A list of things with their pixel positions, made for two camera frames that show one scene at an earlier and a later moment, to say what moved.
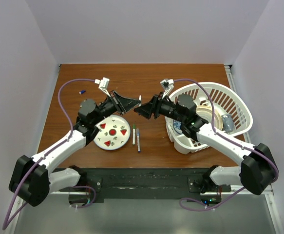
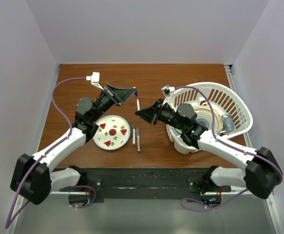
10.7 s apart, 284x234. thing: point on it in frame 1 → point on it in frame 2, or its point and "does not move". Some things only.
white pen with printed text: [137, 133] does not move
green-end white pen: [134, 134] does not move
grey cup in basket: [228, 123] does not move
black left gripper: [122, 105] → [118, 96]
